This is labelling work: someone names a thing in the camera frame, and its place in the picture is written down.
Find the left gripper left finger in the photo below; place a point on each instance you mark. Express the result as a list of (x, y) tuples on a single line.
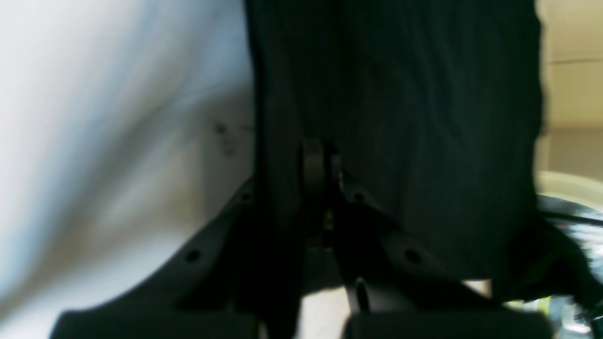
[(189, 297)]

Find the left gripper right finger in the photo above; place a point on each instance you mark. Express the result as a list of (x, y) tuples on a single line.
[(395, 289)]

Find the black T-shirt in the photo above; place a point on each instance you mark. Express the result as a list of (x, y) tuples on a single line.
[(435, 108)]

